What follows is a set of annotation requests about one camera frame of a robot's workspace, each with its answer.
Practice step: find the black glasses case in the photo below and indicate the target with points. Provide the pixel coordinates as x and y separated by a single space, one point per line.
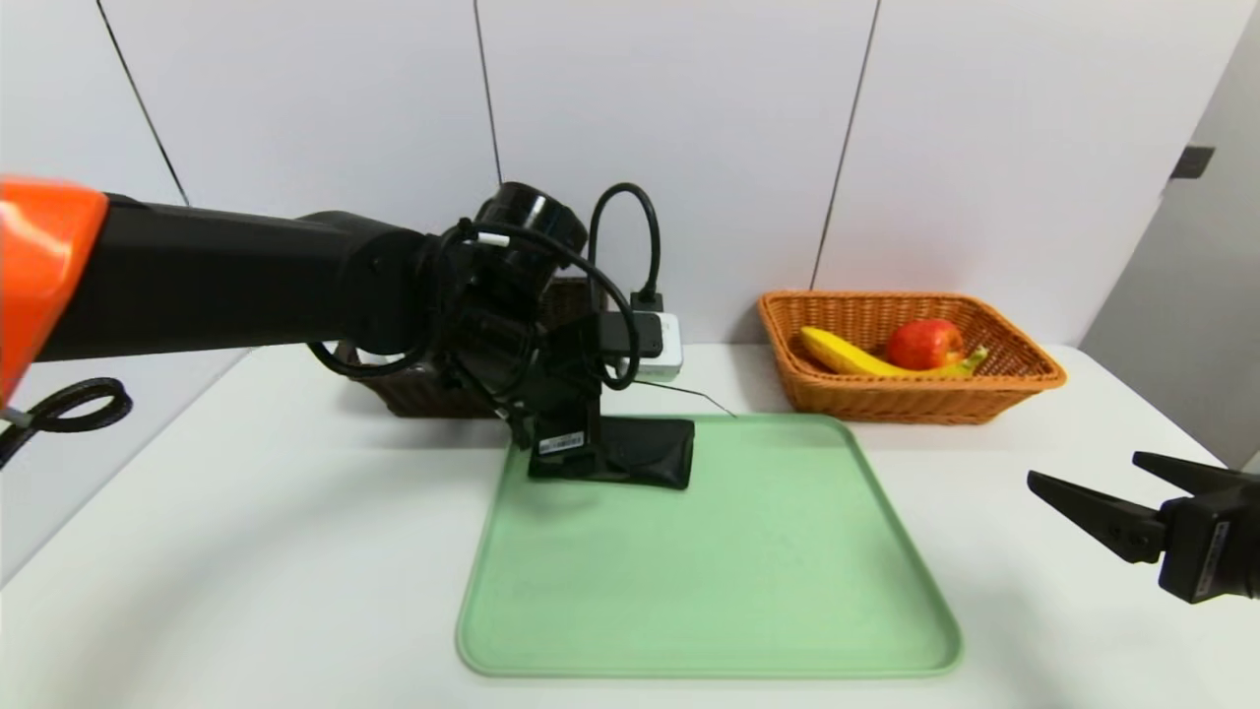
655 448

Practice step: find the dark brown wicker basket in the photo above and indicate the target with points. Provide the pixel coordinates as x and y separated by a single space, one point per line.
413 394

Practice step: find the light green plastic tray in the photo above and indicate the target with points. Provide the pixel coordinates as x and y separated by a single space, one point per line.
709 571

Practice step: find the red apple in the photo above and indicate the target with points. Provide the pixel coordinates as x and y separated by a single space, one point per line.
923 345

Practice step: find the dark grey wall plate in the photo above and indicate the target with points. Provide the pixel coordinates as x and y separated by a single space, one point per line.
1191 162

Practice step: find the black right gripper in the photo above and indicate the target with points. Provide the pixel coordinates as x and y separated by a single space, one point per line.
1213 547

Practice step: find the yellow banana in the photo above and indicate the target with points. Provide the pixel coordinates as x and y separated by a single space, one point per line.
837 353

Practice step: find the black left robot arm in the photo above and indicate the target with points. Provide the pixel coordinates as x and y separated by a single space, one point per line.
246 286

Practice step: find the orange wicker basket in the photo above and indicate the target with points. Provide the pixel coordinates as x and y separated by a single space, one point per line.
886 404

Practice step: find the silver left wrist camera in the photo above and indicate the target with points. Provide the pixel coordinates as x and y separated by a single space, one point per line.
664 350

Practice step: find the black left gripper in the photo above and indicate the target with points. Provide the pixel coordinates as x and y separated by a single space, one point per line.
559 446

